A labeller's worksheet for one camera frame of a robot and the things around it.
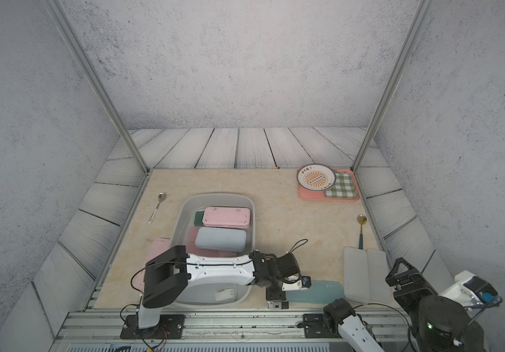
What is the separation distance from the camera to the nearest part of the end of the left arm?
23.4 inches

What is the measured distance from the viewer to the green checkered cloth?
1.10 m

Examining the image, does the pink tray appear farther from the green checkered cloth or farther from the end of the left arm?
the end of the left arm

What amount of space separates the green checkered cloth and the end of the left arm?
54 cm
